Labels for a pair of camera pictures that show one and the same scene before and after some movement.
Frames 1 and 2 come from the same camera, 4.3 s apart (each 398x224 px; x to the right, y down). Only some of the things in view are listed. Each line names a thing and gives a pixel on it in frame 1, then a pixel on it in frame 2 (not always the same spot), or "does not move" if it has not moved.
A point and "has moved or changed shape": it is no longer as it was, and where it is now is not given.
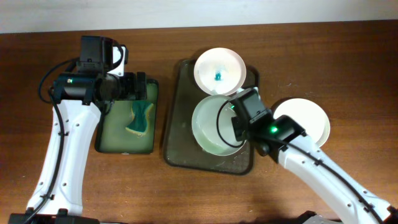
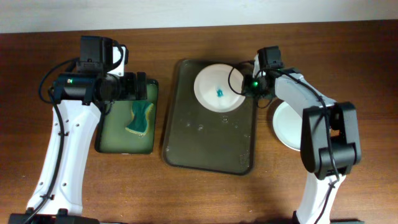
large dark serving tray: [181, 150] does not move
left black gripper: [130, 79] does not move
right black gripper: [240, 132] to [247, 79]
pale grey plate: [212, 128] has moved or changed shape
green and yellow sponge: [140, 111] does not move
